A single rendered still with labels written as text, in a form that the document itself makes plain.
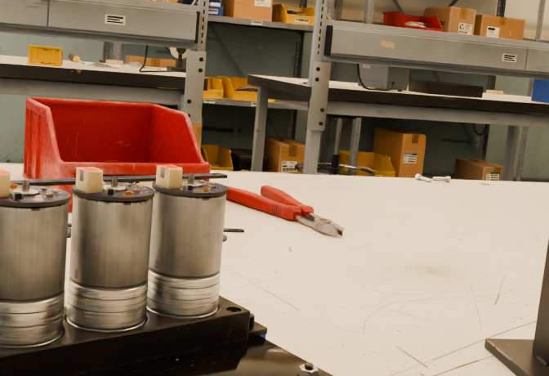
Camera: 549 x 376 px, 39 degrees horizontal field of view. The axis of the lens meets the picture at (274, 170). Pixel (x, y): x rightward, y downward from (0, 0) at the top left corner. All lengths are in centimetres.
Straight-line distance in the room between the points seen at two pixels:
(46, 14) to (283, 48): 261
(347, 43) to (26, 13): 104
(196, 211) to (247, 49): 456
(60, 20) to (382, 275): 213
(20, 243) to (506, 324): 22
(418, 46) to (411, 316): 251
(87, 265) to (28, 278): 2
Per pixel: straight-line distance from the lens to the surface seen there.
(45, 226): 23
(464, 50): 293
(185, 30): 253
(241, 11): 437
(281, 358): 26
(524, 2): 572
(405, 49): 281
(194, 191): 25
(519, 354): 32
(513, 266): 47
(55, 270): 23
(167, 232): 25
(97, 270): 24
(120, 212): 24
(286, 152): 445
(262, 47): 484
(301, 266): 41
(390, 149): 492
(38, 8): 248
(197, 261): 25
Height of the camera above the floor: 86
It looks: 9 degrees down
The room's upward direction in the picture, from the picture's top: 5 degrees clockwise
